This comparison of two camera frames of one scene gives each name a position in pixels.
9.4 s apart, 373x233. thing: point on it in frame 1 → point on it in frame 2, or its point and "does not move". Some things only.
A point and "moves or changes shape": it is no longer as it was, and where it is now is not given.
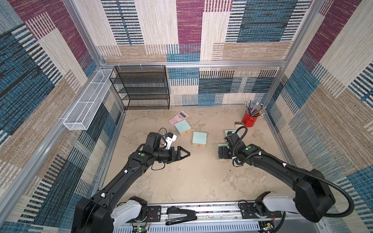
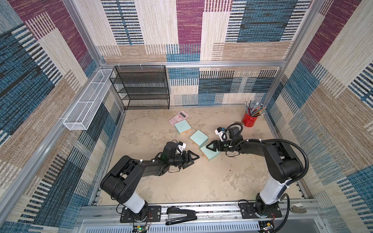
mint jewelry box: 226,131 moves or changes shape
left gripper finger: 179,157 → 187,164
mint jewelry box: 199,139 does not move
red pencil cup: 248,120 does not move
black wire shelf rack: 142,86 does not move
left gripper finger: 180,148 → 190,152
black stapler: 176,215 does not move
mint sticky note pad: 182,127 does not move
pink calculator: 182,115 does not move
